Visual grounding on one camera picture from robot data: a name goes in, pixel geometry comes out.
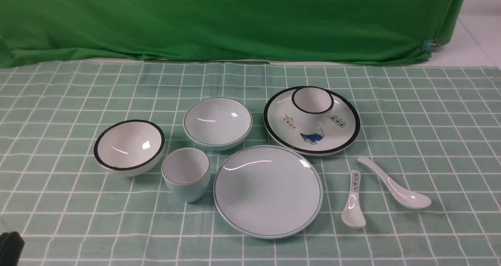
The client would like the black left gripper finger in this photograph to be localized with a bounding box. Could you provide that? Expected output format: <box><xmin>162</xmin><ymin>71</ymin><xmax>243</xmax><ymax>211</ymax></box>
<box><xmin>0</xmin><ymin>232</ymin><xmax>25</xmax><ymax>266</ymax></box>

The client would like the light blue cup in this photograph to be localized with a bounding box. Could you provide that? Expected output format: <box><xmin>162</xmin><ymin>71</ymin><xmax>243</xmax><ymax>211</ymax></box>
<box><xmin>161</xmin><ymin>147</ymin><xmax>211</xmax><ymax>203</ymax></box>

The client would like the light blue shallow bowl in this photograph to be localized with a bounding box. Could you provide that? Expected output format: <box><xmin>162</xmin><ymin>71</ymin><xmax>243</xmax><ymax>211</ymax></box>
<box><xmin>183</xmin><ymin>97</ymin><xmax>253</xmax><ymax>151</ymax></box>

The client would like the plain white spoon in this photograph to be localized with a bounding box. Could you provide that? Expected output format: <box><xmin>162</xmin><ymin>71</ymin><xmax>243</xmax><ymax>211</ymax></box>
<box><xmin>357</xmin><ymin>156</ymin><xmax>432</xmax><ymax>210</ymax></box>

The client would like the white bowl black rim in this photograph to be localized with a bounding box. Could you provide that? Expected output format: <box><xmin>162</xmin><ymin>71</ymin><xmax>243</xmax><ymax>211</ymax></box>
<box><xmin>93</xmin><ymin>119</ymin><xmax>165</xmax><ymax>177</ymax></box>

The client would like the light blue plate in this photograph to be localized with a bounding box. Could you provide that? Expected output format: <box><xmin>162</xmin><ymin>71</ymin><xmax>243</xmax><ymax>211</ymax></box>
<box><xmin>213</xmin><ymin>145</ymin><xmax>324</xmax><ymax>239</ymax></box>

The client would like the white cup black rim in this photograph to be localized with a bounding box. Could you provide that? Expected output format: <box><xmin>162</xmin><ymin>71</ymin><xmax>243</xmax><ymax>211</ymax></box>
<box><xmin>290</xmin><ymin>86</ymin><xmax>335</xmax><ymax>135</ymax></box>

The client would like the white spoon with print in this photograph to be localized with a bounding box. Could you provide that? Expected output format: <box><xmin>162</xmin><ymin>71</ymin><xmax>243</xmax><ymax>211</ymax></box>
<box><xmin>341</xmin><ymin>170</ymin><xmax>366</xmax><ymax>229</ymax></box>

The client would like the white plate black rim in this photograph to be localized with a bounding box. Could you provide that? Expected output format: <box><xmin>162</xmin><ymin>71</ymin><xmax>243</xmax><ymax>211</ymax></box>
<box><xmin>263</xmin><ymin>86</ymin><xmax>361</xmax><ymax>156</ymax></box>

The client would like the green backdrop cloth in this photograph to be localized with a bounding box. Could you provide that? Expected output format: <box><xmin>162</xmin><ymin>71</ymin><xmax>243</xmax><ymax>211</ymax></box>
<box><xmin>1</xmin><ymin>0</ymin><xmax>464</xmax><ymax>68</ymax></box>

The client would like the blue binder clip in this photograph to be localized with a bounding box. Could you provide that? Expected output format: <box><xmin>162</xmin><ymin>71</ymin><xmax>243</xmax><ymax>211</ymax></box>
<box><xmin>422</xmin><ymin>40</ymin><xmax>433</xmax><ymax>54</ymax></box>

